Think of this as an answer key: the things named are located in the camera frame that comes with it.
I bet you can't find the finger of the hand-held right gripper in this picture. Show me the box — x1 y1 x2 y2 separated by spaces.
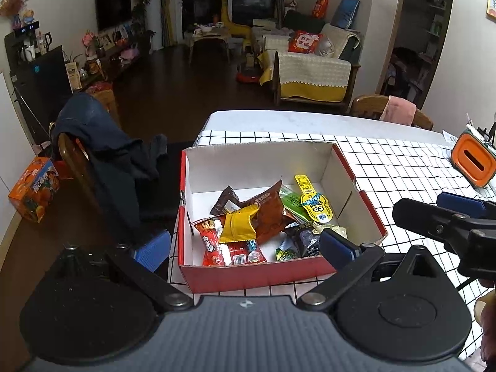
437 192 496 221
392 198 481 256

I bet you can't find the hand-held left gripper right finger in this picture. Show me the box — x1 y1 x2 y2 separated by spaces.
296 228 446 311

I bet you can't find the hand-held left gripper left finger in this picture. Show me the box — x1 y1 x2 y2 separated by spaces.
46 229 194 312

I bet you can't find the pale yellow pastry packet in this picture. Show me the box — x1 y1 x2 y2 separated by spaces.
323 223 349 239

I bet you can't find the black snack packet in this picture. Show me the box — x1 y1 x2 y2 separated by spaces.
285 223 322 258

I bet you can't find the yellow cartoon packet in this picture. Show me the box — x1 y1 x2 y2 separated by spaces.
294 174 331 224

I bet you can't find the green candy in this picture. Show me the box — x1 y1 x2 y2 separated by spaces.
275 246 301 262

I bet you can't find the green snack packet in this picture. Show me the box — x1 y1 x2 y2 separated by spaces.
279 185 312 223

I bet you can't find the brown red snack packet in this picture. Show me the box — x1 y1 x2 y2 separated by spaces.
236 180 297 245

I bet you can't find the clear candy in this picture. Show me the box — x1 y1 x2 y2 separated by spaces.
246 240 268 264

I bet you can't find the dark brown small packet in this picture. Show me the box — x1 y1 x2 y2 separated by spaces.
210 186 243 215

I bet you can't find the yellow snack packet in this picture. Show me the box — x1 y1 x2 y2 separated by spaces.
219 205 259 243

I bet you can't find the red and white cardboard box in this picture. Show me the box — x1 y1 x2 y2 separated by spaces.
177 141 389 294

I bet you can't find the person's right hand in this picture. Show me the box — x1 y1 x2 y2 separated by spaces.
475 289 496 361

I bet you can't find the orange tissue box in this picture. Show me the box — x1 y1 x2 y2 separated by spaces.
451 132 496 188

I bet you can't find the white grid tablecloth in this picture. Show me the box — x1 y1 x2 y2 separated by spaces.
166 130 496 361

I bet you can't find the white tube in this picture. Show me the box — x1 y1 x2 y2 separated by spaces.
465 112 489 142

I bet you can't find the pink cloth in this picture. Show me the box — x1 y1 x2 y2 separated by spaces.
380 95 417 126

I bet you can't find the wooden chair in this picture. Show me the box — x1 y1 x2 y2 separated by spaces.
351 94 434 130
48 122 101 218

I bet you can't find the orange printed carton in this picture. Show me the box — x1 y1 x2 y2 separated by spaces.
8 157 60 223

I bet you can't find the stack of orange cartons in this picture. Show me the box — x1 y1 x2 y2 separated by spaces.
87 81 119 121

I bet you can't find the sofa with cream cover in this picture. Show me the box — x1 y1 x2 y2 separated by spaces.
252 10 361 109

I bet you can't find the low television cabinet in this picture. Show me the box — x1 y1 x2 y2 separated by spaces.
66 37 152 86

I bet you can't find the silver cushion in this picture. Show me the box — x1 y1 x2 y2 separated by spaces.
316 35 336 58

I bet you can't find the red toy car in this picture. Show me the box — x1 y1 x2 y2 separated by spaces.
236 52 260 84

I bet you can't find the black cabinet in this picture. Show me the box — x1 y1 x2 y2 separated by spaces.
5 31 74 144

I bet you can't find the red printed cushion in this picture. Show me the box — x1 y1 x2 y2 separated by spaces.
287 30 324 55

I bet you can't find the wooden coffee table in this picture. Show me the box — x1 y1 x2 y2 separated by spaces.
184 27 233 64

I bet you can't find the blue cushion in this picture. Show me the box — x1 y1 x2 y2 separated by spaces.
331 0 360 29

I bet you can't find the yellow giraffe toy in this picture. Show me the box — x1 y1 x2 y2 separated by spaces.
215 0 252 39

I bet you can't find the white standing air conditioner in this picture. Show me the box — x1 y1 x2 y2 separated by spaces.
146 0 163 51

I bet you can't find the black television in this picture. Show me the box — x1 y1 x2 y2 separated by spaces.
95 0 132 32

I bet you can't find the dried flower bouquet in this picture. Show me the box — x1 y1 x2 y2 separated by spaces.
0 0 29 18

